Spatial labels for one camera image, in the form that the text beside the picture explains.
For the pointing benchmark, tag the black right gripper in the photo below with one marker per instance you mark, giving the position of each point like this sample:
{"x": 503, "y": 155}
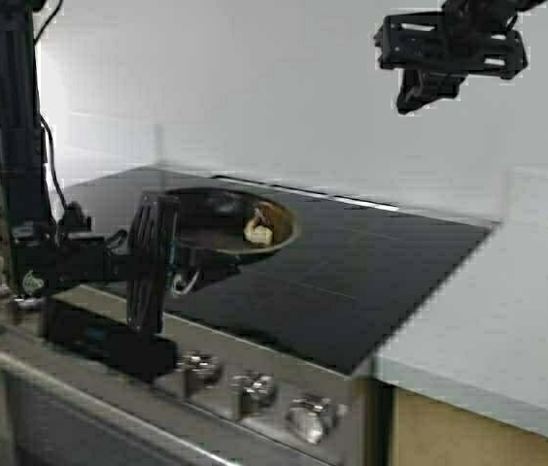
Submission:
{"x": 438, "y": 50}

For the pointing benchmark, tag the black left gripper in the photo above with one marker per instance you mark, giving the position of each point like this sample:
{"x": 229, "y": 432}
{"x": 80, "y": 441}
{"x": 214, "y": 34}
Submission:
{"x": 43, "y": 264}

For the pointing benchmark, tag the stainless steel frying pan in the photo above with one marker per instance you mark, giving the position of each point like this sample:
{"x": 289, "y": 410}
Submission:
{"x": 209, "y": 245}

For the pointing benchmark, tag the raw shrimp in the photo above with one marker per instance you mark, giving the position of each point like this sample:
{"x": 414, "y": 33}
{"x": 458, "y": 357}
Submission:
{"x": 256, "y": 231}

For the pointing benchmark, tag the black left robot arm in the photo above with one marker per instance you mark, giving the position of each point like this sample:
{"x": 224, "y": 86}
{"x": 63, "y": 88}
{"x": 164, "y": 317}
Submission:
{"x": 25, "y": 205}

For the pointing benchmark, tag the left steel stove knob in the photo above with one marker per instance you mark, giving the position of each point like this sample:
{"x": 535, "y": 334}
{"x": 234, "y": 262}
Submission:
{"x": 199, "y": 369}

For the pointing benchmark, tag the steel stove knob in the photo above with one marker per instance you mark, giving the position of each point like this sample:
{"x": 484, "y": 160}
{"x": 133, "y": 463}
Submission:
{"x": 252, "y": 392}
{"x": 311, "y": 418}
{"x": 199, "y": 369}

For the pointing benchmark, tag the stainless steel stove range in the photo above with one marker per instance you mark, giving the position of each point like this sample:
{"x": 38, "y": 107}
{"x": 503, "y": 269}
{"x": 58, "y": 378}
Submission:
{"x": 79, "y": 387}

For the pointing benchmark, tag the middle steel stove knob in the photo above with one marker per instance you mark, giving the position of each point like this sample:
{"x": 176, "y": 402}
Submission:
{"x": 252, "y": 392}

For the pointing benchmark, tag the right steel stove knob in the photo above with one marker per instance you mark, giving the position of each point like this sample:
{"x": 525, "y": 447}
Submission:
{"x": 311, "y": 418}

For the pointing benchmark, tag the wooden base cabinet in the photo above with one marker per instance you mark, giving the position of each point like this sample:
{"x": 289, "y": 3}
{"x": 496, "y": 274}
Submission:
{"x": 429, "y": 432}

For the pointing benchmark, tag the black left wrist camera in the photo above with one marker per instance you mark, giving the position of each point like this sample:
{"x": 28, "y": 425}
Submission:
{"x": 74, "y": 219}

